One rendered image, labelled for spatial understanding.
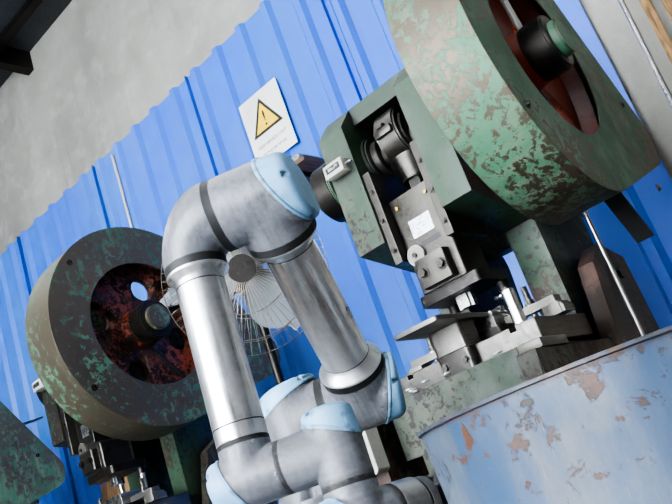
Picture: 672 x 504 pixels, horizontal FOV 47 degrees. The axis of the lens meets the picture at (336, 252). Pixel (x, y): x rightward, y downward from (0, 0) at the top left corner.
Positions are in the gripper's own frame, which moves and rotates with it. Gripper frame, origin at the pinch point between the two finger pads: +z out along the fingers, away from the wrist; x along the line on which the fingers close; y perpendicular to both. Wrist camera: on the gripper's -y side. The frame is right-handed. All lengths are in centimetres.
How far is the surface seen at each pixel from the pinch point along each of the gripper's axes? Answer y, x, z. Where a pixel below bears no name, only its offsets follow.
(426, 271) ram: 58, -55, 46
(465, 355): 51, -30, 43
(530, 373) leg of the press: 29, -18, 38
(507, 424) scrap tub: -45, -3, -44
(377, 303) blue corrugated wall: 193, -91, 131
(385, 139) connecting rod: 58, -95, 48
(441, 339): 56, -36, 41
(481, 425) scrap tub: -42, -4, -44
